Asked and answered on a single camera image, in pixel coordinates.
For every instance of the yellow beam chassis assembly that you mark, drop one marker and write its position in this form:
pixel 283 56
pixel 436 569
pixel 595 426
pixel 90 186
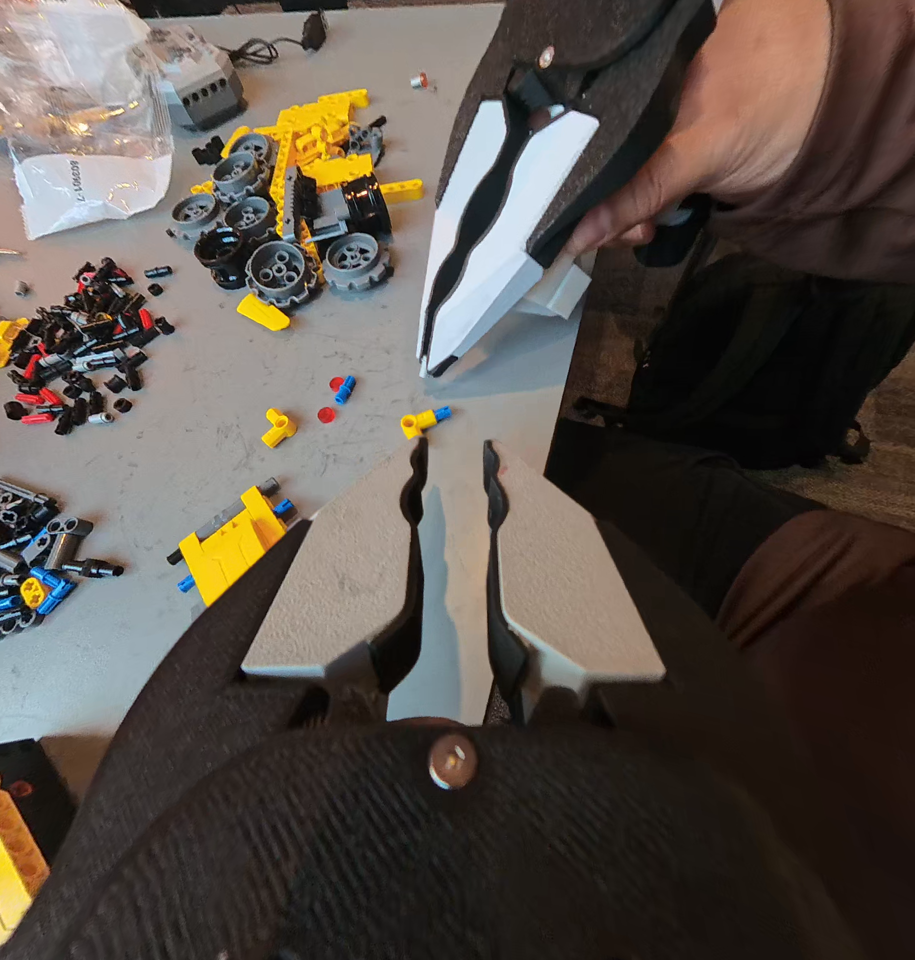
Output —
pixel 315 142

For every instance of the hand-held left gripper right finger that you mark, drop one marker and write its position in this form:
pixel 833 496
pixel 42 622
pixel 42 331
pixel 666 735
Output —
pixel 577 600

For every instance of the grey sprocket wheel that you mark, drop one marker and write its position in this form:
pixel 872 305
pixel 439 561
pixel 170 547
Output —
pixel 356 259
pixel 240 176
pixel 253 144
pixel 195 214
pixel 249 217
pixel 277 274

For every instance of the grey round gear piece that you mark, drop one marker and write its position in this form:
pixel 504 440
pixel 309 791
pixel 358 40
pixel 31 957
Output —
pixel 367 139

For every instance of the black and yellow brick assembly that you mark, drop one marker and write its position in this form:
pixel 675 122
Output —
pixel 7 840

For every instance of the grey battery box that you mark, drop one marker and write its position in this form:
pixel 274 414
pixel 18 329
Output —
pixel 202 94

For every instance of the black connector cluster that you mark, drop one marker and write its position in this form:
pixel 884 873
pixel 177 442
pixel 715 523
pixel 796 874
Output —
pixel 208 148

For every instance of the yellow and grey brick assembly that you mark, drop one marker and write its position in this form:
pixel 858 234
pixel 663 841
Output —
pixel 225 547

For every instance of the pile of black red pieces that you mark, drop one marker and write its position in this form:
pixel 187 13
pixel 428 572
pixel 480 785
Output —
pixel 90 352

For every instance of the empty clear plastic bag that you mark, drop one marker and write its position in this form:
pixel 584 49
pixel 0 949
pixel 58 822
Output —
pixel 75 112

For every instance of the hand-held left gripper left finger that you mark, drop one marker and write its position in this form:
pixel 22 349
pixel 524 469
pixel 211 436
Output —
pixel 337 592

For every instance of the yellow curved panel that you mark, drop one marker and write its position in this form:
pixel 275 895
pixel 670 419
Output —
pixel 262 313

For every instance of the person's right forearm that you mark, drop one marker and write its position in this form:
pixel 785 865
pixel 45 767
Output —
pixel 877 135

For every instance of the black wheel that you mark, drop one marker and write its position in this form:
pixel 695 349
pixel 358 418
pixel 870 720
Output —
pixel 367 202
pixel 221 253

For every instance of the pile of blue grey pieces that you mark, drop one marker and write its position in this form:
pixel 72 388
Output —
pixel 30 562

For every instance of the black bag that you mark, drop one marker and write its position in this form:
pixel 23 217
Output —
pixel 765 360

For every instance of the grey desk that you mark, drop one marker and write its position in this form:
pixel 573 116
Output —
pixel 202 465

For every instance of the person's right hand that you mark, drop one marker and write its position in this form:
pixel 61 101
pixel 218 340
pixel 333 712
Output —
pixel 727 112

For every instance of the grey pin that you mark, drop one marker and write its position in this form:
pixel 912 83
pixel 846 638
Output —
pixel 421 81

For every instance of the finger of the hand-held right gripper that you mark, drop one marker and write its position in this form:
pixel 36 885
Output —
pixel 457 195
pixel 532 195

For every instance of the yellow angle connector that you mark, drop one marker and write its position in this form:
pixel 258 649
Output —
pixel 414 426
pixel 277 429

